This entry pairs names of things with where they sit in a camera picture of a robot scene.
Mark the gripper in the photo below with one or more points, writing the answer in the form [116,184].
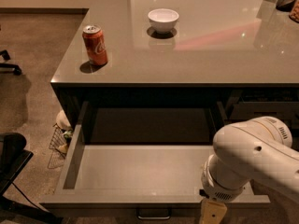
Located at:
[221,189]

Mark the red soda can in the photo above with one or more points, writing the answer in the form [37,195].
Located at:
[94,41]

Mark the white ceramic bowl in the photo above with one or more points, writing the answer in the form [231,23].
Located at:
[163,20]

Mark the grey counter cabinet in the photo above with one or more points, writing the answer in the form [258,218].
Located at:
[217,50]

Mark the snack bag on counter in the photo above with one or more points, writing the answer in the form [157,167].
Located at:
[294,14]

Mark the wire basket with items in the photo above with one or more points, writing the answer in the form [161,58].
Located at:
[60,140]

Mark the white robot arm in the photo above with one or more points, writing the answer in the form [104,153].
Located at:
[257,149]

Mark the grey drawer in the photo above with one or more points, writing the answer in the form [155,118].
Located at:
[135,162]
[281,104]

